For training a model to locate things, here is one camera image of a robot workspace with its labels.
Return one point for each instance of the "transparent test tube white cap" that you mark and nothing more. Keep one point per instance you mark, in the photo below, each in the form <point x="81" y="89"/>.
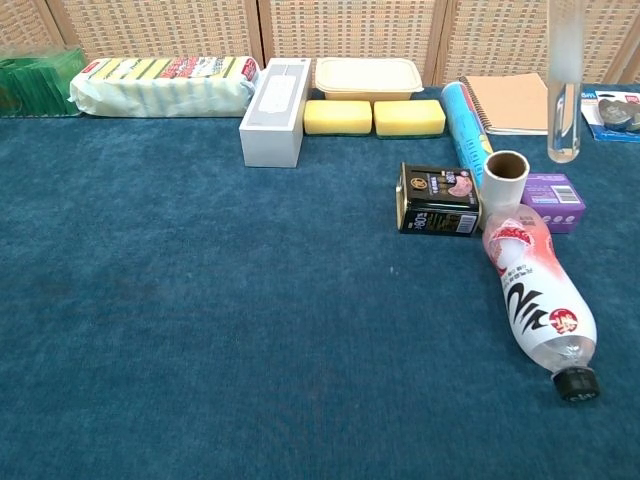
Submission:
<point x="564" y="100"/>

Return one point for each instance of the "small grey roll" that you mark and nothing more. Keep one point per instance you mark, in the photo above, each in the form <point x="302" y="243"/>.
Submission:
<point x="500" y="197"/>

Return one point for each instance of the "black luncheon meat can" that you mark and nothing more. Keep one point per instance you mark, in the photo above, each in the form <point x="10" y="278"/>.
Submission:
<point x="437" y="200"/>

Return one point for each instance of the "yellow sponge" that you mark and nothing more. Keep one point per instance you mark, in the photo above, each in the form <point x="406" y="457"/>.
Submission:
<point x="409" y="119"/>
<point x="337" y="117"/>

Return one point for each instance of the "white power strip box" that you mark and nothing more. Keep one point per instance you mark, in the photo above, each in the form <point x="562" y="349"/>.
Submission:
<point x="272" y="125"/>

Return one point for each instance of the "blue table mat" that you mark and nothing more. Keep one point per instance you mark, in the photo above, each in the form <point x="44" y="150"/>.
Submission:
<point x="200" y="300"/>

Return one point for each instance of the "beige lidded food container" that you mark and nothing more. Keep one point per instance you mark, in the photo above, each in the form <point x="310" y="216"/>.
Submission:
<point x="367" y="77"/>

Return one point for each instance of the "blue cling film roll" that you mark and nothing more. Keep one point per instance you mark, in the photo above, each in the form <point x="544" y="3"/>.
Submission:
<point x="462" y="125"/>

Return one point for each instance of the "woven folding screen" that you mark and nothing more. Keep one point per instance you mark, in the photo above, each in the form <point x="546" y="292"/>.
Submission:
<point x="345" y="27"/>

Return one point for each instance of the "packaged yellow sponge multipack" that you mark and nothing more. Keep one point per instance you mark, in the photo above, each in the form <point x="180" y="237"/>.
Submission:
<point x="160" y="90"/>

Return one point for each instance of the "plastic drink bottle red label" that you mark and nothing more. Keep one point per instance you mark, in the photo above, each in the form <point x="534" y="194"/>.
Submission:
<point x="535" y="295"/>

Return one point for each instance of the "brown spiral notebook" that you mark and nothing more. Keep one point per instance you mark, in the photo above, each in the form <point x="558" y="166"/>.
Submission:
<point x="510" y="102"/>

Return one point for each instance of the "small purple box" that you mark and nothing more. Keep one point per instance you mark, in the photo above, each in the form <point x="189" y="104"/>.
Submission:
<point x="557" y="202"/>

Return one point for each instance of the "green packaged sheet stack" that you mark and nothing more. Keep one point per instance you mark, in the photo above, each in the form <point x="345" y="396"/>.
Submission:
<point x="35" y="85"/>

